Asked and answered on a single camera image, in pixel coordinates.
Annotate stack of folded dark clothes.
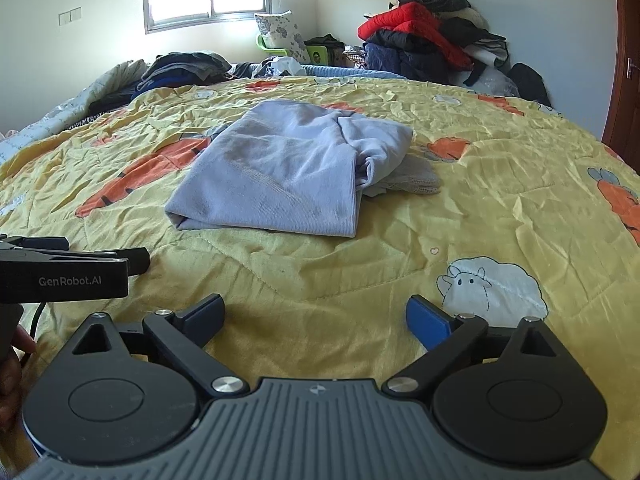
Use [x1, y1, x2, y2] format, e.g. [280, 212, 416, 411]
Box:
[134, 51, 234, 94]

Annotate red jacket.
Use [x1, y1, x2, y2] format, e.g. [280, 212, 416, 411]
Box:
[357, 1, 474, 71]

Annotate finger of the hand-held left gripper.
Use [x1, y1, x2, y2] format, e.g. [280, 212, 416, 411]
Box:
[0, 246, 151, 277]
[0, 234, 70, 252]

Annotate black bag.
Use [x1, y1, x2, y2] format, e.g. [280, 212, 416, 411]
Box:
[507, 62, 551, 109]

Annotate crumpled white blue clothes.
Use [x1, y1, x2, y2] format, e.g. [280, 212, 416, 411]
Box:
[229, 55, 306, 79]

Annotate checked cloth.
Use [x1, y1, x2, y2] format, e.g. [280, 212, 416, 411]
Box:
[342, 44, 369, 69]

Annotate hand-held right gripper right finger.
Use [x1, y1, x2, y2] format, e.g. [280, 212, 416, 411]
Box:
[382, 295, 572, 397]

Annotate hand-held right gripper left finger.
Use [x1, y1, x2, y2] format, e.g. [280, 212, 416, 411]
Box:
[64, 293, 251, 399]

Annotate pale patterned quilt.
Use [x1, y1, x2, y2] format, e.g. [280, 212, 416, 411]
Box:
[0, 58, 151, 164]

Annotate lavender sweater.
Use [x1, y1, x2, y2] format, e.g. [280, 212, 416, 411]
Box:
[164, 99, 415, 239]

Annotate pile of dark clothes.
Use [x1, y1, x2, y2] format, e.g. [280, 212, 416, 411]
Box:
[357, 0, 511, 86]

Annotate green plastic stool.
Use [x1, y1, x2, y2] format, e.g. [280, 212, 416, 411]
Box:
[255, 34, 346, 66]

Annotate blue blanket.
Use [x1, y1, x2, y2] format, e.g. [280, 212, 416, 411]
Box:
[227, 62, 417, 81]

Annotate clear plastic bag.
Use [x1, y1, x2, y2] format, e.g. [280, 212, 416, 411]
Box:
[469, 62, 521, 97]

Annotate floral pillow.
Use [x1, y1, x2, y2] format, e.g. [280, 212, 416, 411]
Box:
[253, 10, 312, 65]

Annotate dark green cloth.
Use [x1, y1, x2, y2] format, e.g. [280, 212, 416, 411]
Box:
[303, 33, 346, 51]

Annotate black cable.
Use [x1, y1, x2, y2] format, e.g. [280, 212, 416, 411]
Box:
[27, 302, 49, 362]

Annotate yellow printed quilt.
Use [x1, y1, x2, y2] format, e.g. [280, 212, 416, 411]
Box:
[0, 73, 640, 477]

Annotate person's left hand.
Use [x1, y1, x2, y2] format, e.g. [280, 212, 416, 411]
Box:
[0, 325, 37, 434]

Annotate window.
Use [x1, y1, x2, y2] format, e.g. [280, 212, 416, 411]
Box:
[142, 0, 274, 35]

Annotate brown wooden door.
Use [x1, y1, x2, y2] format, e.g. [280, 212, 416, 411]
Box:
[599, 0, 640, 162]

